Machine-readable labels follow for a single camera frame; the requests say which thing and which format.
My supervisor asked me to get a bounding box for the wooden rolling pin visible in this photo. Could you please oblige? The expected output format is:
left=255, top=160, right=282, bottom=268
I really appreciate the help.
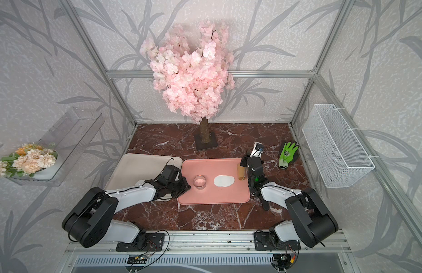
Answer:
left=237, top=163, right=247, bottom=180

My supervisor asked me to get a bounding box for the round metal cutter ring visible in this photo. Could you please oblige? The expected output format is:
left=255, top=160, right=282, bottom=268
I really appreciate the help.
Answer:
left=192, top=174, right=207, bottom=191

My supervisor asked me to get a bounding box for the white dough ball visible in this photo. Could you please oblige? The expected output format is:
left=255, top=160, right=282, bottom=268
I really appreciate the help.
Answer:
left=214, top=175, right=235, bottom=188

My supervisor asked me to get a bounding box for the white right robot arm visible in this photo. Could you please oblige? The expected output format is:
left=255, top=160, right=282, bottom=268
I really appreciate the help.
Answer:
left=240, top=156, right=339, bottom=250

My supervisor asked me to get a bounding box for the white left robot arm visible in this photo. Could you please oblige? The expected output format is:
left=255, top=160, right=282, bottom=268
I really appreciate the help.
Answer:
left=62, top=165, right=191, bottom=250

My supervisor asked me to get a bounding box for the green work glove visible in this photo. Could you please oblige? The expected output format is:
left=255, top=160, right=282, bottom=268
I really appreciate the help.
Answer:
left=279, top=142, right=299, bottom=169

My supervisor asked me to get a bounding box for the beige silicone mat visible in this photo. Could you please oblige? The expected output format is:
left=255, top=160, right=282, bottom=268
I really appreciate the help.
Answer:
left=104, top=154, right=182, bottom=191

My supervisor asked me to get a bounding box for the black metal tree base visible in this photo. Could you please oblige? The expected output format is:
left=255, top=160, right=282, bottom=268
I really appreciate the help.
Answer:
left=193, top=131, right=218, bottom=151

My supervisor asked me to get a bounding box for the artificial cherry blossom tree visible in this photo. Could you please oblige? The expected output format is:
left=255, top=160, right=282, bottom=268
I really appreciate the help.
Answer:
left=140, top=21, right=235, bottom=144

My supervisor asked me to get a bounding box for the metal spatula black handle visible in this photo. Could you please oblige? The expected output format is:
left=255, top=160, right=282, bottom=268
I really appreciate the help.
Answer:
left=259, top=196, right=270, bottom=211

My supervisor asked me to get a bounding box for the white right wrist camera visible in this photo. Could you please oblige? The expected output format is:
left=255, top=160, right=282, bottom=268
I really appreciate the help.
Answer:
left=250, top=142, right=266, bottom=158

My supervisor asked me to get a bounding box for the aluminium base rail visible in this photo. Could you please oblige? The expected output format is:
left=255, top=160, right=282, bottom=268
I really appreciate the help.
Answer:
left=56, top=230, right=361, bottom=273

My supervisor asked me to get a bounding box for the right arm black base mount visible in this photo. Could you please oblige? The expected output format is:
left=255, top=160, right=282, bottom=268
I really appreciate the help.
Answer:
left=254, top=221, right=301, bottom=252

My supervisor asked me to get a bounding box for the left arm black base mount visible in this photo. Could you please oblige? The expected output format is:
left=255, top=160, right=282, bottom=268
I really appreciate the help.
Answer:
left=115, top=229, right=165, bottom=253

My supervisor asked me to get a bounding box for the white wire mesh basket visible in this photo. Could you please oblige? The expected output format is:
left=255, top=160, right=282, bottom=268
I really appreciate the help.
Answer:
left=302, top=104, right=375, bottom=188

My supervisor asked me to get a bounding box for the clear plastic wall shelf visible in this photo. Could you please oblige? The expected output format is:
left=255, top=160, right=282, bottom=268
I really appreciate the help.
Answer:
left=10, top=107, right=105, bottom=187

